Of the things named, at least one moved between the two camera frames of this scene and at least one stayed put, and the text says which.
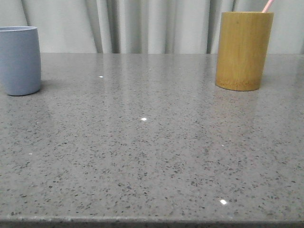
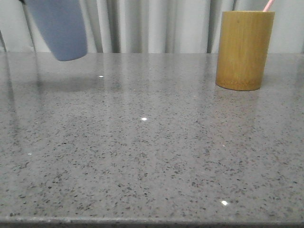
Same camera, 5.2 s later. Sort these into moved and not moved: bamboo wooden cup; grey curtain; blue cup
Moved: blue cup
Not moved: bamboo wooden cup; grey curtain
